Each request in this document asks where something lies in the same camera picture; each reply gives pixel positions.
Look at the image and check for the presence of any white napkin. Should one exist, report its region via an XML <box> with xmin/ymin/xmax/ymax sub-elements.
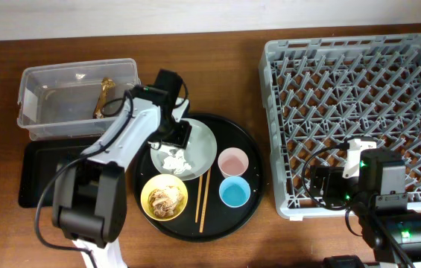
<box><xmin>162</xmin><ymin>148</ymin><xmax>191</xmax><ymax>175</ymax></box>

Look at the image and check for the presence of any yellow bowl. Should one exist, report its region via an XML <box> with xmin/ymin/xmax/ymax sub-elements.
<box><xmin>140</xmin><ymin>174</ymin><xmax>188</xmax><ymax>221</ymax></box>

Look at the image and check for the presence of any pink cup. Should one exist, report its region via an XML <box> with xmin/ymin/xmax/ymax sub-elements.
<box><xmin>218</xmin><ymin>147</ymin><xmax>250</xmax><ymax>178</ymax></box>

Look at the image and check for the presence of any food scraps pile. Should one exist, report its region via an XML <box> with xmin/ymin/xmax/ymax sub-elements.
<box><xmin>148</xmin><ymin>186</ymin><xmax>184</xmax><ymax>219</ymax></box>

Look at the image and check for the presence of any blue cup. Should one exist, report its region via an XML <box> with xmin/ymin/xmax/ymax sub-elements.
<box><xmin>218</xmin><ymin>176</ymin><xmax>251</xmax><ymax>208</ymax></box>

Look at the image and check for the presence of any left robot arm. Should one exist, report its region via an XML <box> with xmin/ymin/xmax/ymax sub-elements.
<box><xmin>34</xmin><ymin>83</ymin><xmax>191</xmax><ymax>267</ymax></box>

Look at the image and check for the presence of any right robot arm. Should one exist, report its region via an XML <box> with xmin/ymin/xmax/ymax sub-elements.
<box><xmin>300</xmin><ymin>137</ymin><xmax>421</xmax><ymax>267</ymax></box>

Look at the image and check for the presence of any grey dishwasher rack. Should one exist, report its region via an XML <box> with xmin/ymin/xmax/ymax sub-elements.
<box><xmin>259</xmin><ymin>33</ymin><xmax>421</xmax><ymax>221</ymax></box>

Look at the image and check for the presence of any clear plastic waste bin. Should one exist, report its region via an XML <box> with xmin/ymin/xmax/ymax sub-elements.
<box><xmin>16</xmin><ymin>58</ymin><xmax>140</xmax><ymax>140</ymax></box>

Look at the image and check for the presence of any grey round plate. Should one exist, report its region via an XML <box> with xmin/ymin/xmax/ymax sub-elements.
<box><xmin>151</xmin><ymin>118</ymin><xmax>217</xmax><ymax>181</ymax></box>

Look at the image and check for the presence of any left wooden chopstick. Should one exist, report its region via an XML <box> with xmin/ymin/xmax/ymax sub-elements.
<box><xmin>194</xmin><ymin>174</ymin><xmax>203</xmax><ymax>223</ymax></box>

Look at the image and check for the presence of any wooden chopstick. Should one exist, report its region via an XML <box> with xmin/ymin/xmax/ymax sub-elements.
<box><xmin>199</xmin><ymin>168</ymin><xmax>212</xmax><ymax>233</ymax></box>
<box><xmin>194</xmin><ymin>174</ymin><xmax>203</xmax><ymax>223</ymax></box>

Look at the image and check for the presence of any round black serving tray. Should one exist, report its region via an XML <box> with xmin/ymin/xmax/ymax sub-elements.
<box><xmin>146</xmin><ymin>113</ymin><xmax>265</xmax><ymax>242</ymax></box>

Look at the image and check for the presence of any right wooden chopstick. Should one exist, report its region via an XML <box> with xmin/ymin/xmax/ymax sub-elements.
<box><xmin>199</xmin><ymin>168</ymin><xmax>212</xmax><ymax>233</ymax></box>

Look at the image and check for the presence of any gold foil wrapper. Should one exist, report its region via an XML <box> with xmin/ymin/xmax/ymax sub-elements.
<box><xmin>93</xmin><ymin>77</ymin><xmax>115</xmax><ymax>119</ymax></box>

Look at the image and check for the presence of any black rectangular tray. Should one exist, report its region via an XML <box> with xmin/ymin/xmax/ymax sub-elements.
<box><xmin>18</xmin><ymin>136</ymin><xmax>98</xmax><ymax>208</ymax></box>

